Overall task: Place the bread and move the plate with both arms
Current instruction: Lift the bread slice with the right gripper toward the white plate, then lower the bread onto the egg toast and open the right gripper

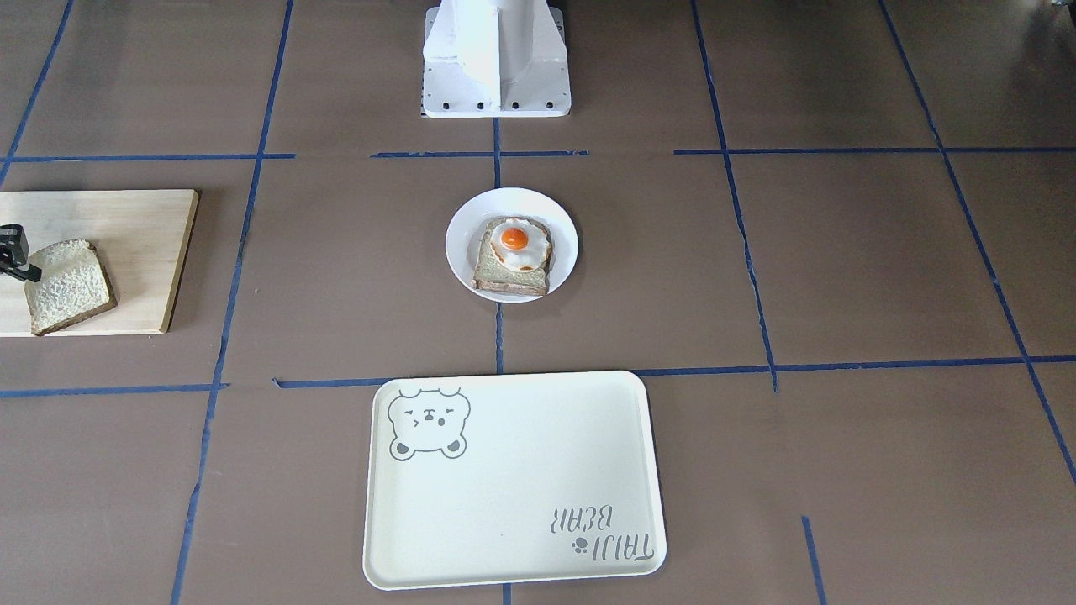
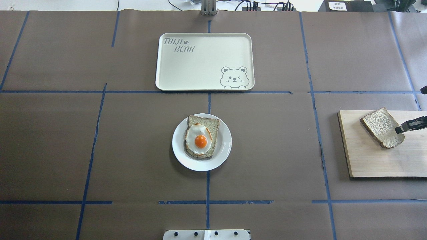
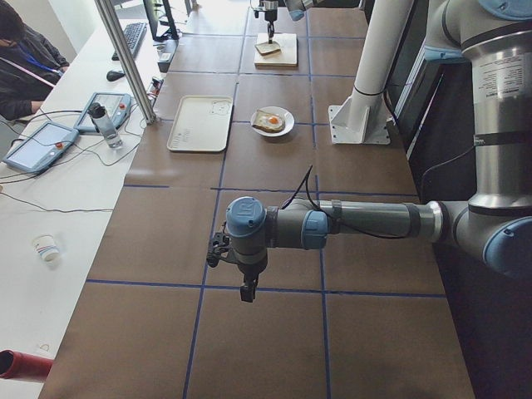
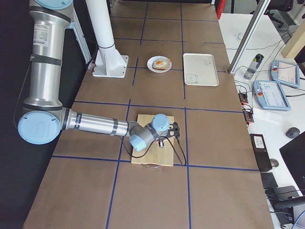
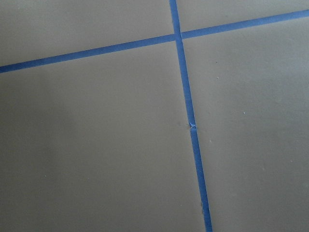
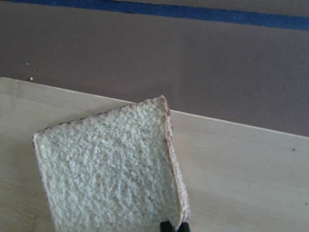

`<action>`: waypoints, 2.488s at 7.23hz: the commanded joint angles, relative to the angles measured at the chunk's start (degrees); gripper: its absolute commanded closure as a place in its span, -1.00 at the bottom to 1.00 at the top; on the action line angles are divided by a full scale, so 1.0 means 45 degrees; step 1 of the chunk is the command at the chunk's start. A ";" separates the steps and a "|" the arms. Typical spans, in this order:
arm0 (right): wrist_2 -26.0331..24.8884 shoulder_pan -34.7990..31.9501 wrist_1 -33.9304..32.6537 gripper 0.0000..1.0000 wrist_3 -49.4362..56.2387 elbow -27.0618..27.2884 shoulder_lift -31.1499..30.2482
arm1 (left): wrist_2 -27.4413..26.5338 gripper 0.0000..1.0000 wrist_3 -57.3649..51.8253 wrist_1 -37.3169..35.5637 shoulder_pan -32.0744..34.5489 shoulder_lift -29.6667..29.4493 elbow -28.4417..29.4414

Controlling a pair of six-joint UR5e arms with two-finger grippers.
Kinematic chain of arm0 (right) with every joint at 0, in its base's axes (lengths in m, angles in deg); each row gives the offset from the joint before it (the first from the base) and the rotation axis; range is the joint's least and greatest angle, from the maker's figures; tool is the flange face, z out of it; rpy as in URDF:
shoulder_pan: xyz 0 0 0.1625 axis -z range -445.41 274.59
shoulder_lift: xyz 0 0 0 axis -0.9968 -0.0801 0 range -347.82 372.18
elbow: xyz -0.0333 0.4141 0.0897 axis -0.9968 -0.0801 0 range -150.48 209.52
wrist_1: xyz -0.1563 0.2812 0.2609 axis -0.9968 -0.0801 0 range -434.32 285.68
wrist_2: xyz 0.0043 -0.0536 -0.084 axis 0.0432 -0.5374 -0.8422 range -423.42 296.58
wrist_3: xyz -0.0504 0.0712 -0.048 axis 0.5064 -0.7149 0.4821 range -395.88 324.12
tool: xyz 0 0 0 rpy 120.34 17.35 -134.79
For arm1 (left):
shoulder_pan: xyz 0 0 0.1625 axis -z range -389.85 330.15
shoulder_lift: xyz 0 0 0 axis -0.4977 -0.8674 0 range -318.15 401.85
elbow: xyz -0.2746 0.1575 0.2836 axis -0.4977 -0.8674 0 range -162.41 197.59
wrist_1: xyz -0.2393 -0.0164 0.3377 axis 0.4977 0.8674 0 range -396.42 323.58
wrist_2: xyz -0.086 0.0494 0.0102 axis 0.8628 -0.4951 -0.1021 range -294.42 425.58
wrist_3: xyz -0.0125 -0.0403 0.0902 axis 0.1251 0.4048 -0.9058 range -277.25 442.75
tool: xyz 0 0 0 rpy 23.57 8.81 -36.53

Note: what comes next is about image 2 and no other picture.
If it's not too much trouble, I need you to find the cream bear tray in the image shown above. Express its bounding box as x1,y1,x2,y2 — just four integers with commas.
155,33,255,91

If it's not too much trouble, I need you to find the white round plate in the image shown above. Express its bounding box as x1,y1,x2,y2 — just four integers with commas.
172,119,232,171

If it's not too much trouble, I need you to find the aluminium frame post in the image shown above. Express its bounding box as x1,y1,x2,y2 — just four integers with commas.
201,0,218,16

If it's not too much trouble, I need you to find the orange black connector strip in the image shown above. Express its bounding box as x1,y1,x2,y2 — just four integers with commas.
235,0,297,12

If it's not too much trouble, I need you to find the fried egg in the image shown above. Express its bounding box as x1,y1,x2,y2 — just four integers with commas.
185,123,212,157

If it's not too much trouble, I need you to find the wooden cutting board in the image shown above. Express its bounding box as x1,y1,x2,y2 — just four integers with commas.
338,110,427,177

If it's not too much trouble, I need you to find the white pillar with base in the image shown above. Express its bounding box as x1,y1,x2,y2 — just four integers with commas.
163,229,251,240

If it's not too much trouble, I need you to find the black power box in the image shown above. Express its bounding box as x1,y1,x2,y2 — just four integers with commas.
318,0,374,12

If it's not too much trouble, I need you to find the bread slice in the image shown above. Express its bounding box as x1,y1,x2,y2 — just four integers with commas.
360,107,405,149
185,115,220,158

